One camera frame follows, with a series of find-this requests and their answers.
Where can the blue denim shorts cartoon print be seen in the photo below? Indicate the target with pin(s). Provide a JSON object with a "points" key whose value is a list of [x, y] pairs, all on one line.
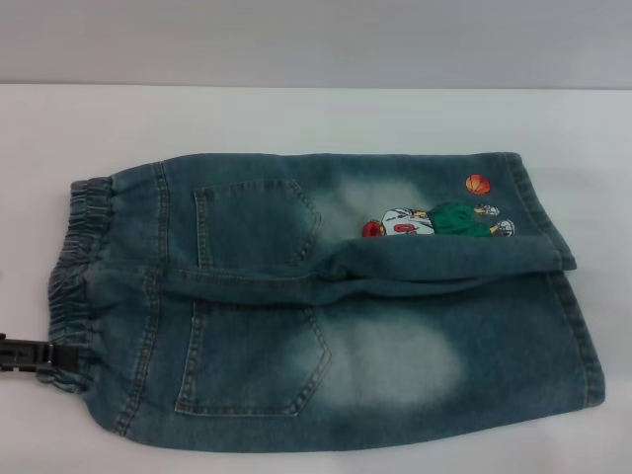
{"points": [[321, 355]]}

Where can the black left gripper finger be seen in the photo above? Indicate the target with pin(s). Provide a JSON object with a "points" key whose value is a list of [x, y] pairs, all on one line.
{"points": [[29, 355]]}

